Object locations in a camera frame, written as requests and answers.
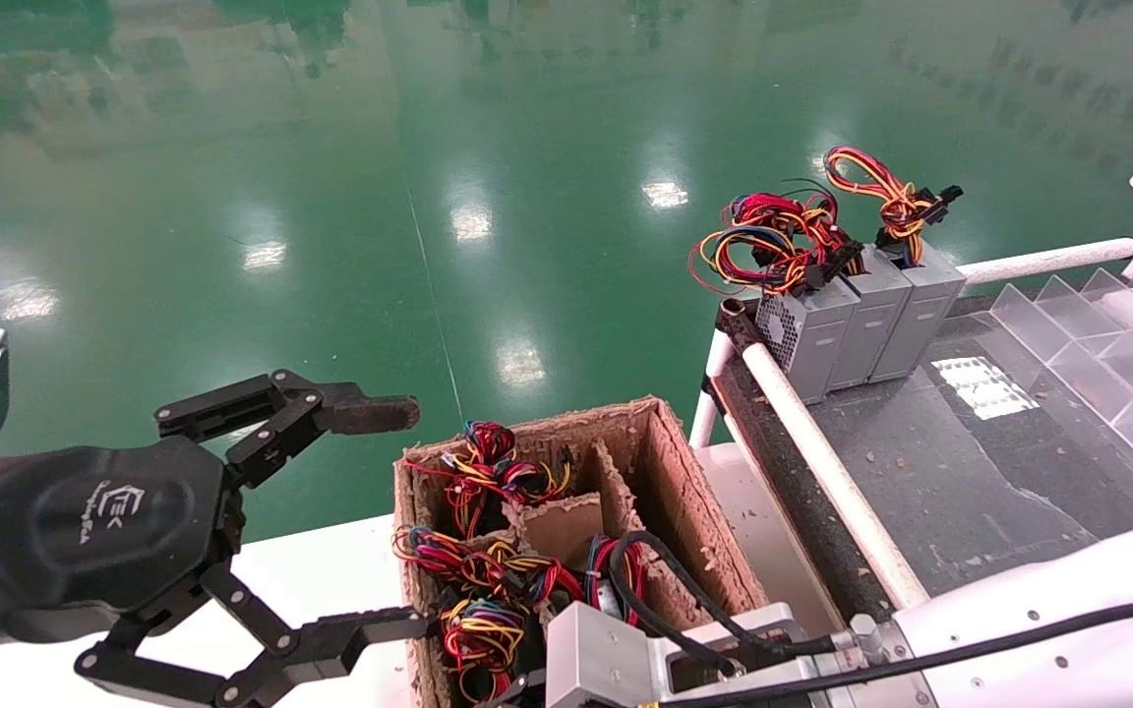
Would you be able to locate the wire bundle box front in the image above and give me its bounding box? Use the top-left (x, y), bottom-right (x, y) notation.
top-left (391, 526), bottom-right (563, 606)

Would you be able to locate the silver wrist mount bracket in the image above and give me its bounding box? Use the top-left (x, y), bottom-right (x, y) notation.
top-left (645, 602), bottom-right (910, 708)

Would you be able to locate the wire bundle box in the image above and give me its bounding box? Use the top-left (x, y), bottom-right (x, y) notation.
top-left (391, 526), bottom-right (563, 606)
top-left (404, 421), bottom-right (572, 537)

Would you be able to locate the wire bundle box rear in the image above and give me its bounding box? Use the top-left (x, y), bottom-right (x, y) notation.
top-left (404, 421), bottom-right (572, 537)

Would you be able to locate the grey power supply vented side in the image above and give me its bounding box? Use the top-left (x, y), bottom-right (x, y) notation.
top-left (689, 221), bottom-right (863, 404)

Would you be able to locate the power supply with coloured wires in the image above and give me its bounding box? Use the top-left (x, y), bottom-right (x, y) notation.
top-left (576, 536), bottom-right (648, 630)
top-left (439, 595), bottom-right (528, 705)

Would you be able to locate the short white pipe leg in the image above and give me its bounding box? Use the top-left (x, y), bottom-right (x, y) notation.
top-left (687, 329), bottom-right (733, 448)

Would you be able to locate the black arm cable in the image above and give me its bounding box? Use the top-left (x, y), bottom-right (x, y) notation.
top-left (650, 598), bottom-right (1133, 708)

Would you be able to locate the clear acrylic divider tray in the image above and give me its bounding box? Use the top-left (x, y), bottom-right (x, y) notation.
top-left (989, 265), bottom-right (1133, 504)

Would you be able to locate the black pipe joint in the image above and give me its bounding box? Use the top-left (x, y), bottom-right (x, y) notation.
top-left (719, 298), bottom-right (774, 370)

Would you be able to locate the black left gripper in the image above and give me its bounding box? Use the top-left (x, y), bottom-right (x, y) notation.
top-left (0, 370), bottom-right (430, 708)

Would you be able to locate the brown cardboard divider box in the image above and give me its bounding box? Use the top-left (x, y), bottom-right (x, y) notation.
top-left (392, 396), bottom-right (774, 708)

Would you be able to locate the black conveyor belt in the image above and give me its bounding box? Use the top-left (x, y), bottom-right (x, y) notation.
top-left (714, 295), bottom-right (1133, 630)

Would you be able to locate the black camera cable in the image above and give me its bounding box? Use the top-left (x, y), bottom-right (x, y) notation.
top-left (609, 531), bottom-right (838, 679)

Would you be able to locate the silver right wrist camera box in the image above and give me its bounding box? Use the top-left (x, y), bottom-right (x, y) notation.
top-left (547, 602), bottom-right (658, 708)

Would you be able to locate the grey power supply with wires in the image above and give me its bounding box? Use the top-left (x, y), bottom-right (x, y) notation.
top-left (825, 146), bottom-right (968, 383)
top-left (724, 192), bottom-right (912, 389)

